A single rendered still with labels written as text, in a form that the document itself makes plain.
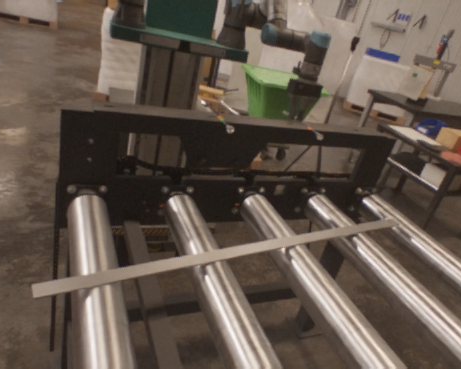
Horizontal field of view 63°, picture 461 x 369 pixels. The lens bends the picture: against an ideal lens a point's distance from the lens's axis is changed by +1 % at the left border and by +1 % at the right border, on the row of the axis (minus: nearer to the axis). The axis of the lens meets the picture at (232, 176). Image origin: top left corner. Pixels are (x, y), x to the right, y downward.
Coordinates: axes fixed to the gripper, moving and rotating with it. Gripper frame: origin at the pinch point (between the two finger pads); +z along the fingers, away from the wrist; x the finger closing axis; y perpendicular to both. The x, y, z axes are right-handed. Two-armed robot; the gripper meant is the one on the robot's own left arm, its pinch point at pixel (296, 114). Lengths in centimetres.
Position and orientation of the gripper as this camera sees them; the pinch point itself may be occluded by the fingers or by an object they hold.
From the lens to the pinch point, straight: 154.1
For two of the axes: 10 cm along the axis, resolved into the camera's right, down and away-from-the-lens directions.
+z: -2.3, 8.7, 4.3
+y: 3.7, 4.9, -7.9
